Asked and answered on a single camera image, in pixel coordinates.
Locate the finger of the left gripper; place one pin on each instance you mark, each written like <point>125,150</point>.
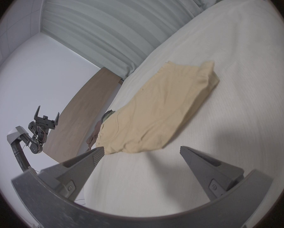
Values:
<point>37,114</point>
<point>56,120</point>

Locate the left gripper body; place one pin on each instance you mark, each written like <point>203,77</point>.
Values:
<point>44,123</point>

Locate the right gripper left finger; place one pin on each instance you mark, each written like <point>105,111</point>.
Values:
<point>80,172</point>

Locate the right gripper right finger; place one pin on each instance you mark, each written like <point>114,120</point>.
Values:
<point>196,167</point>

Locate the tan shorts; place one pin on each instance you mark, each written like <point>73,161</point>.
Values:
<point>156,108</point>

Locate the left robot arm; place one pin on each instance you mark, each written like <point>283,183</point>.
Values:
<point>16,133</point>

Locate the brown garment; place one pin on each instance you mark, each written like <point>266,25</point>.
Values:
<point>95,132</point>

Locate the olive green garment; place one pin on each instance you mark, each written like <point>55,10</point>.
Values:
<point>107,116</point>

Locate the bed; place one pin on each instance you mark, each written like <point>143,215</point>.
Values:
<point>227,56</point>

